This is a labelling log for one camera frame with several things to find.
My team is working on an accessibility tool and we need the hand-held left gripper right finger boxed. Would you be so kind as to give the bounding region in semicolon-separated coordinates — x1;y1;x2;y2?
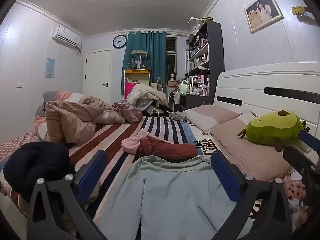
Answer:
210;151;293;240

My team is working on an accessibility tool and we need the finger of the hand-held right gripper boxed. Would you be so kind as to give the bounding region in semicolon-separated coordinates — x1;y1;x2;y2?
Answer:
298;129;320;153
282;145;320;180

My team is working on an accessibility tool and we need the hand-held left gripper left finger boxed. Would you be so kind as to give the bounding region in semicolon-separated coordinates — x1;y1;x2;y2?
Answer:
26;150;108;240

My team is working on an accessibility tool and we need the light blue garment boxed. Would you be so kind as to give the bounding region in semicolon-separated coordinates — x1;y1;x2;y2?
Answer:
92;155;253;240

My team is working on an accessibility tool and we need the pile of beige clothes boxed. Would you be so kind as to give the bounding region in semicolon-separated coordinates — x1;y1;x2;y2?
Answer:
127;82;168;112

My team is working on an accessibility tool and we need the large pink ribbed pillow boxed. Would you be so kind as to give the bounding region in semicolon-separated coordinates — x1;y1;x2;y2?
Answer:
210;119;293;182

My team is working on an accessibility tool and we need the green avocado plush toy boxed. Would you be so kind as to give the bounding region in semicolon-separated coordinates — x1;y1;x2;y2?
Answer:
237;110;310;152

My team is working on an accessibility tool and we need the pink garment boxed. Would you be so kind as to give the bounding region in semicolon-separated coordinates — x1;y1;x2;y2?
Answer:
122;129;156;155

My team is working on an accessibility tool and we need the beige quilt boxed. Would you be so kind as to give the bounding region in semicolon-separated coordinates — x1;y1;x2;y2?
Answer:
44;96;126;145

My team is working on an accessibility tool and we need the dark navy cloth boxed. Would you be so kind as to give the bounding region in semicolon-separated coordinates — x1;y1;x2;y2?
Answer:
3;142;76;202

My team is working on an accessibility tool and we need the dark red garment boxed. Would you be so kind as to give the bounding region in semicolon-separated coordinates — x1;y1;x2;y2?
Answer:
139;136;198;162

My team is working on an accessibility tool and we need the small pink ribbed pillow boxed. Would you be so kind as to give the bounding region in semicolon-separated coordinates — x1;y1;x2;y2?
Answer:
183;104;243;133

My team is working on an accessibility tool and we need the white bed headboard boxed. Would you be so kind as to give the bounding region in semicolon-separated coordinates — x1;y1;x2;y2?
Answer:
214;62;320;140

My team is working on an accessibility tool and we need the shiny pink bag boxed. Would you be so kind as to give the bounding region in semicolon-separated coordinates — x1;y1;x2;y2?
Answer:
112;100;143;124

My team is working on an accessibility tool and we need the clear plastic bag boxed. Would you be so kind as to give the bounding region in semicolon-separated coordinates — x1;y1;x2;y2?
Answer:
169;111;188;121

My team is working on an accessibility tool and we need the pink dotted bed sheet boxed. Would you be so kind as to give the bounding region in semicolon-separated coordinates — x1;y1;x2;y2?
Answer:
0;132;42;157

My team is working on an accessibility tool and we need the white door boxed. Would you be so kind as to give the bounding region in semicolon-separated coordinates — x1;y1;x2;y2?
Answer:
83;50;112;103

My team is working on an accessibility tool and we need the pale green bag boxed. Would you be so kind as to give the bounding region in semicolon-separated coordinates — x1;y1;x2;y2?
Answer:
179;79;192;95

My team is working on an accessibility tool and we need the yellow shelf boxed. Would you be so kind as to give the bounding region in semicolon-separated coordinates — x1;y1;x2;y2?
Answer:
124;69;152;100

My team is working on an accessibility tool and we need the glass display case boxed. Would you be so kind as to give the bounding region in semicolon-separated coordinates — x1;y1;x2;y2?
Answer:
130;50;149;71

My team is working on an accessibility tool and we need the dark bookshelf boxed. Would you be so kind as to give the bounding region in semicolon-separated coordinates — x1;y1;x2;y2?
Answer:
185;21;225;105

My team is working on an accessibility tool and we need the yellow guitar headstock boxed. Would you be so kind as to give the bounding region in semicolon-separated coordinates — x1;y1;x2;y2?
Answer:
291;5;313;17

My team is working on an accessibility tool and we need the teal curtain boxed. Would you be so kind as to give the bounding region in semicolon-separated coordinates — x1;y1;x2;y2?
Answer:
121;30;167;93

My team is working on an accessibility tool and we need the window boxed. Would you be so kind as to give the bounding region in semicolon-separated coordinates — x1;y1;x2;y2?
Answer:
165;37;178;81

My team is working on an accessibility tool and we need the white air conditioner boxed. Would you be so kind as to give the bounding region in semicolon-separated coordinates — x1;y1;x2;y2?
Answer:
52;25;83;48

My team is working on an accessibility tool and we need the clear box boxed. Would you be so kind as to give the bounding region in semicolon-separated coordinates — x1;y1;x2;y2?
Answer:
187;17;204;35

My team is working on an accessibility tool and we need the small blue wall poster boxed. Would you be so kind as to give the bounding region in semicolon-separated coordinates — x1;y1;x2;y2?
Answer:
45;58;56;78

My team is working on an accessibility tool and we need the round wall clock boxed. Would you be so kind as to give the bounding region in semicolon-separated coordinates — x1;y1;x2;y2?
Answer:
112;35;128;49

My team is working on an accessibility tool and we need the framed wall photo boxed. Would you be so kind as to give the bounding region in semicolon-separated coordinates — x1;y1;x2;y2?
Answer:
244;0;285;34

